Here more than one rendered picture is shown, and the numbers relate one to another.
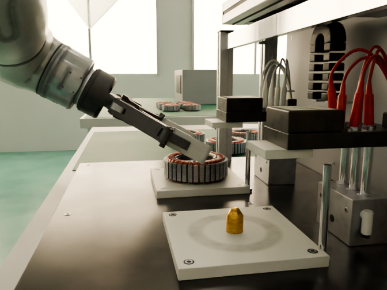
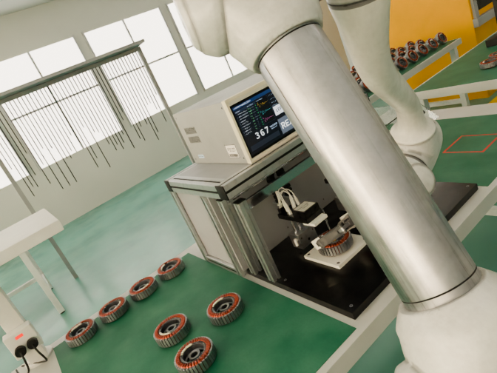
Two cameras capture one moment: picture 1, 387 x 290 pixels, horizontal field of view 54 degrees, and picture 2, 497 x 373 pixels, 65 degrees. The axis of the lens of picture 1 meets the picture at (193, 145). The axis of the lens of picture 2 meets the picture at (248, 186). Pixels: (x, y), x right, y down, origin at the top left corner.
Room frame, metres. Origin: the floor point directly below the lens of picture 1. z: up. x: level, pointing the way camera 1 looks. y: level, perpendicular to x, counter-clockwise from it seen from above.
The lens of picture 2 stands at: (1.15, 0.96, 1.43)
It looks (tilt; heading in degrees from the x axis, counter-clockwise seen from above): 18 degrees down; 251
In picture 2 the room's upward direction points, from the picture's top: 24 degrees counter-clockwise
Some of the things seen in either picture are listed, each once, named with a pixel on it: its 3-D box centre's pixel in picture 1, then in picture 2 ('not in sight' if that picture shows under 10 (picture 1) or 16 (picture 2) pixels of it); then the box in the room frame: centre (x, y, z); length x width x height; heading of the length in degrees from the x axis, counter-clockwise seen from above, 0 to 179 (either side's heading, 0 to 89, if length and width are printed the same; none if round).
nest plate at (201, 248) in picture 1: (234, 235); not in sight; (0.40, -0.05, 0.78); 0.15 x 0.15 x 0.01; 10
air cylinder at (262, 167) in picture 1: (273, 164); (303, 235); (0.67, -0.15, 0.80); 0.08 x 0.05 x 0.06; 10
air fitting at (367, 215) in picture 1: (366, 224); not in sight; (0.39, -0.19, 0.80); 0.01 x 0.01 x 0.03; 10
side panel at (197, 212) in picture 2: not in sight; (207, 229); (0.91, -0.36, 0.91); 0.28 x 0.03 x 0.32; 100
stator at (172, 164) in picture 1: (195, 166); (333, 241); (0.64, 0.00, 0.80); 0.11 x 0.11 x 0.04
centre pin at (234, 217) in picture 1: (234, 219); not in sight; (0.40, -0.05, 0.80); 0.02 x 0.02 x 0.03
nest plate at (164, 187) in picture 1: (196, 179); (336, 248); (0.64, 0.00, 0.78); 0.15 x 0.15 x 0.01; 10
